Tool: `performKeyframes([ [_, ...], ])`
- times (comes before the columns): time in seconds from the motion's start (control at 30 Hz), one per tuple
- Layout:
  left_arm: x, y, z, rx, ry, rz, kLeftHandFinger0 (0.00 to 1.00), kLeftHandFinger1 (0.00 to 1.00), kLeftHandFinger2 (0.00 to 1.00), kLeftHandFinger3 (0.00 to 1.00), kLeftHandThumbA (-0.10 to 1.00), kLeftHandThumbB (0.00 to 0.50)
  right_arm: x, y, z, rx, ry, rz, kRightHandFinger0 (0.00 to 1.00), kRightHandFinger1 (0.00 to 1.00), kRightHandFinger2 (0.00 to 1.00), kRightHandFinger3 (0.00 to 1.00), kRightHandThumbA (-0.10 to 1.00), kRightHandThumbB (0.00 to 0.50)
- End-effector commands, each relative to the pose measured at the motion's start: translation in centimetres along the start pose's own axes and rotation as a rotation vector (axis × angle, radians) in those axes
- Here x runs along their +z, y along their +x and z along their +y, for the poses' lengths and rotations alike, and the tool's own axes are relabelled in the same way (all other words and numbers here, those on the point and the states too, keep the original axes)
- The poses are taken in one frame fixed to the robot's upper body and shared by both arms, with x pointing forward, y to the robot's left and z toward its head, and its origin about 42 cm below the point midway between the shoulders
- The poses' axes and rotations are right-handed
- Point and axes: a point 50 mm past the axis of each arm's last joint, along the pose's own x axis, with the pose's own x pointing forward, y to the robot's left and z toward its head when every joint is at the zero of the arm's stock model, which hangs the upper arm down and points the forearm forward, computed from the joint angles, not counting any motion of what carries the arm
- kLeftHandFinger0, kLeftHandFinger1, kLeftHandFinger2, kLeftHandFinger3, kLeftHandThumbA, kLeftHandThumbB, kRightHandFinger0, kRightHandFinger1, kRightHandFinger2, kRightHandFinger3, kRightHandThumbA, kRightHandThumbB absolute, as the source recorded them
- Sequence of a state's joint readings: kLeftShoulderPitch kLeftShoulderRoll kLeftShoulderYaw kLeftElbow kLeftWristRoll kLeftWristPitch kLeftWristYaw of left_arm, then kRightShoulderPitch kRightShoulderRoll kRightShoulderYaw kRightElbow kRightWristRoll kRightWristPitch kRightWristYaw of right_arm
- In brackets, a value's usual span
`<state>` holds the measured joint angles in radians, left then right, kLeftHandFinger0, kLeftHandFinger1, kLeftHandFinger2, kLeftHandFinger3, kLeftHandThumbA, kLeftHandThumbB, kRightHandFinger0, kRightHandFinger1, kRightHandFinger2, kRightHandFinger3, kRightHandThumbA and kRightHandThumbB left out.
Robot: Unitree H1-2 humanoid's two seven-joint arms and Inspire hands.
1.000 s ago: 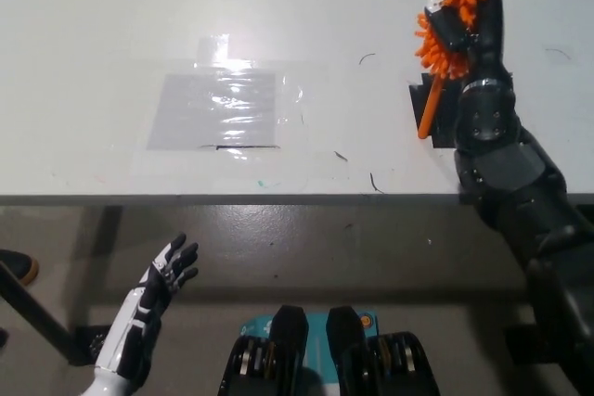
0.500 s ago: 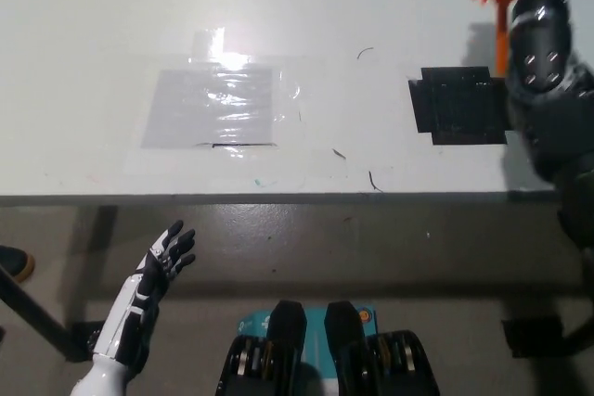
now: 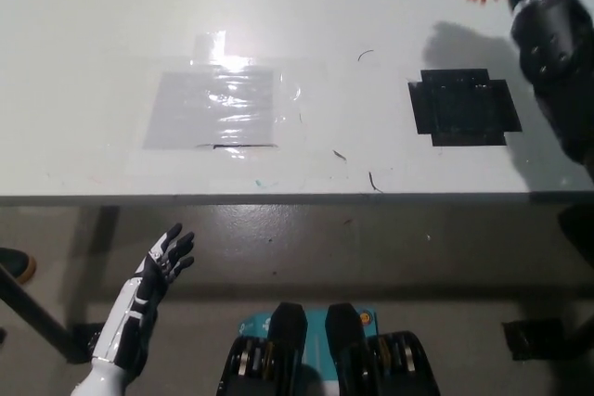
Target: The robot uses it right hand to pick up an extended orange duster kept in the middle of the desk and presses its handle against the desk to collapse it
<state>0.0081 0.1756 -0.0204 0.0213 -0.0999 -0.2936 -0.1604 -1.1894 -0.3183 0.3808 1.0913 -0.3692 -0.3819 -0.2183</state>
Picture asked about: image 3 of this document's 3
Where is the black shoe tan sole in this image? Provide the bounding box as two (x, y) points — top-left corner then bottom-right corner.
(0, 247), (38, 285)

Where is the black diagonal frame bar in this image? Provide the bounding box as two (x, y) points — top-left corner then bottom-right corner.
(0, 260), (87, 364)

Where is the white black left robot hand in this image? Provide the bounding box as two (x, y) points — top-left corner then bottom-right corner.
(91, 223), (196, 377)

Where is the grey plastic-covered sheet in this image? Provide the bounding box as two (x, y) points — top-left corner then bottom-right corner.
(142, 70), (279, 151)

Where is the grey desk leg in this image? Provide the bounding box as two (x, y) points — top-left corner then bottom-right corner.
(73, 205), (121, 326)

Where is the black tape patch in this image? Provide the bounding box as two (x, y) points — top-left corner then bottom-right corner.
(407, 68), (523, 147)

